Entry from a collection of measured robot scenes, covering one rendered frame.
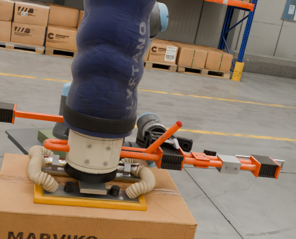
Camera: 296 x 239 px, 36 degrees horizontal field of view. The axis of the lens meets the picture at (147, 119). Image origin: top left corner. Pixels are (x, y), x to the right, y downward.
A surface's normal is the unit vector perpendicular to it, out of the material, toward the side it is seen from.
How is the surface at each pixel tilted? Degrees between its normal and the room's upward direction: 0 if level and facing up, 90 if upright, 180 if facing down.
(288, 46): 90
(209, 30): 90
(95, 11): 76
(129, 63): 69
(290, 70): 90
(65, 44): 92
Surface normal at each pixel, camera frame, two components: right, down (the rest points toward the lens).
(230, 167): 0.21, 0.32
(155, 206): 0.19, -0.94
